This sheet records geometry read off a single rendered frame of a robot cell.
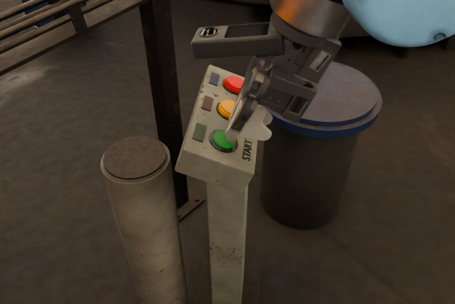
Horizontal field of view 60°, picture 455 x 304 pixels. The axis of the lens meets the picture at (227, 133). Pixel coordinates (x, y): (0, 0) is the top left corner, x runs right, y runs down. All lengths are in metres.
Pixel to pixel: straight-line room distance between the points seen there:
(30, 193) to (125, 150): 0.79
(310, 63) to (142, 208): 0.39
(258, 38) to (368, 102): 0.59
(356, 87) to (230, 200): 0.50
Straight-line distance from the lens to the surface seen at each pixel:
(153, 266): 0.86
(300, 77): 0.50
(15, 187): 1.52
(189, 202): 1.29
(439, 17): 0.32
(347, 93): 1.05
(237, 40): 0.48
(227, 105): 0.65
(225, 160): 0.57
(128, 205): 0.72
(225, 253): 0.87
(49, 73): 2.09
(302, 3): 0.44
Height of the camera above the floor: 0.99
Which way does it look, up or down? 40 degrees down
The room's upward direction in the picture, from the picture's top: straight up
